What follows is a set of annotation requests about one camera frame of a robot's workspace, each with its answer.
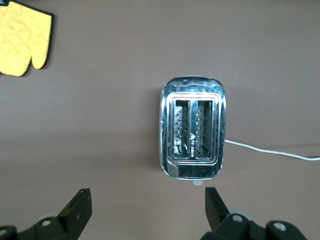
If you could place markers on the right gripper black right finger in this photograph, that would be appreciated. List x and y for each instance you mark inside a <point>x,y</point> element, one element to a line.
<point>217,215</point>

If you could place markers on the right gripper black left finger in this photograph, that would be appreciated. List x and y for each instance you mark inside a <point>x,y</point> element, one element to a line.
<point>75,212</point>

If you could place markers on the chrome beige two-slot toaster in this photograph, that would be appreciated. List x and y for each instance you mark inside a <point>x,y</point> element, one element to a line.
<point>192,172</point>

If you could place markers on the yellow quilted oven mitt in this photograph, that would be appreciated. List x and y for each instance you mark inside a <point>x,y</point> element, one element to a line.
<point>2,12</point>
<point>25,37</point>

